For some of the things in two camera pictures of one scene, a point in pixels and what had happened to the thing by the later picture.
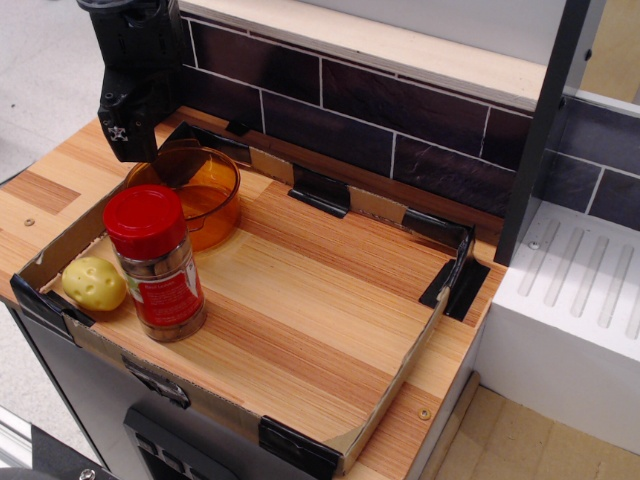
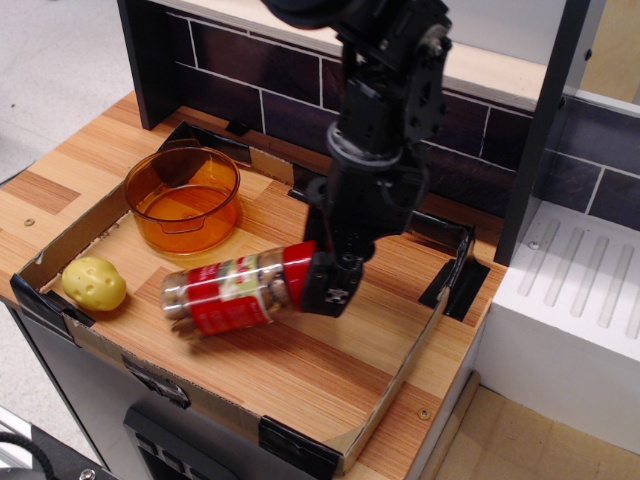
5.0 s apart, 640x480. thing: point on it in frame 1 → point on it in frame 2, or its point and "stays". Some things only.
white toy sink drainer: (561, 336) stays
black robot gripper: (142, 45) → (349, 209)
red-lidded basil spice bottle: (148, 230) → (237, 292)
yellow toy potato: (94, 283) stays
